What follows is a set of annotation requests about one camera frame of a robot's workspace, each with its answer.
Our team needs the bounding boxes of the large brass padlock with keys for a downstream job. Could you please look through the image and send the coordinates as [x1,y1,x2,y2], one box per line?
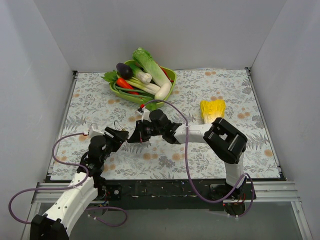
[113,120,126,132]

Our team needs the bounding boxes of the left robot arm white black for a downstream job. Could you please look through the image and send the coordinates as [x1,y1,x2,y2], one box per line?
[29,124,129,240]

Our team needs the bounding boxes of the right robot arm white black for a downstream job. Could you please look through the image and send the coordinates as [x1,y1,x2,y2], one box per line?
[127,109,248,204]

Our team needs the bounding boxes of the green celery leaves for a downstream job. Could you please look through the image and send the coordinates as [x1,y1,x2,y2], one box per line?
[137,97,157,114]

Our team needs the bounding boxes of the green long beans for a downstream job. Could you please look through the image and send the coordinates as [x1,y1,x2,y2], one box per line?
[113,83,154,99]

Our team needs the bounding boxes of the white radish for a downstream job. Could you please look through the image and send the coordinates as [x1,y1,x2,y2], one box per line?
[154,82,172,100]

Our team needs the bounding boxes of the white green leek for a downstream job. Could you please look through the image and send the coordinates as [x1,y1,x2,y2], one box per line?
[129,63,152,85]

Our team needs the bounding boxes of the red orange pepper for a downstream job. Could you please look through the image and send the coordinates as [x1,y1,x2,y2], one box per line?
[116,77,139,95]

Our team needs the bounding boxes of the purple eggplant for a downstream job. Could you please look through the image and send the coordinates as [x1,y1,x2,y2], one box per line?
[116,62,134,80]

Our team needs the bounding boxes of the green plastic basket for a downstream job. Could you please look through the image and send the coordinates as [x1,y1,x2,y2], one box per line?
[102,60,177,105]

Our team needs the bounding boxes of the yellow napa cabbage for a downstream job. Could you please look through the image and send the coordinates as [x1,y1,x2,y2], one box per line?
[200,99,226,124]

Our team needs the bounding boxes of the floral table mat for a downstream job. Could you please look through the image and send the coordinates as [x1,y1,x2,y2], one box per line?
[49,69,280,181]

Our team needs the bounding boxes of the green napa cabbage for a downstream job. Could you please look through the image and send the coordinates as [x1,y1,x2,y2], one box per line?
[132,47,171,87]

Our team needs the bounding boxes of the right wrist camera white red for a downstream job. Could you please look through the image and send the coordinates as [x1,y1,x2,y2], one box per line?
[136,104,151,122]

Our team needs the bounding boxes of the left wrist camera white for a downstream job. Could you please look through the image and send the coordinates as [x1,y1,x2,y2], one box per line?
[88,123,104,138]

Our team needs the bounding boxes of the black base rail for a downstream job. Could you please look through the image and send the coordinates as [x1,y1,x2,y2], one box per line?
[84,172,251,213]

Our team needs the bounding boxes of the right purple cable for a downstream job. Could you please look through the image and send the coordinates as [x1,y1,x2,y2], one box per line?
[143,99,257,218]

